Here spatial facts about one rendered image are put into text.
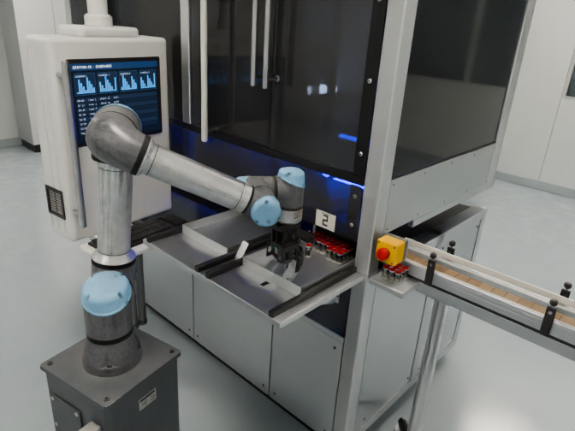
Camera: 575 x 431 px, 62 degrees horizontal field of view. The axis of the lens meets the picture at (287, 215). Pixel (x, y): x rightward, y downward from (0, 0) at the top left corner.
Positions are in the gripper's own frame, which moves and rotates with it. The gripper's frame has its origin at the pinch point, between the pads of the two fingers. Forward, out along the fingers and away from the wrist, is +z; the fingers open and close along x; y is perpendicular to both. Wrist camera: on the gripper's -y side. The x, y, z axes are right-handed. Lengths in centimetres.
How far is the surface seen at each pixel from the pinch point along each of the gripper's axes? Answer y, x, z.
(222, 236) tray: -8.1, -41.5, 3.4
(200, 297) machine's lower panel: -25, -78, 54
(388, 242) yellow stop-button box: -24.3, 18.3, -11.5
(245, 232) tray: -17.1, -39.1, 3.4
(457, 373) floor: -115, 20, 92
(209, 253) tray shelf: 4.2, -34.2, 3.6
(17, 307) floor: 25, -185, 92
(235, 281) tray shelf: 9.9, -13.7, 3.6
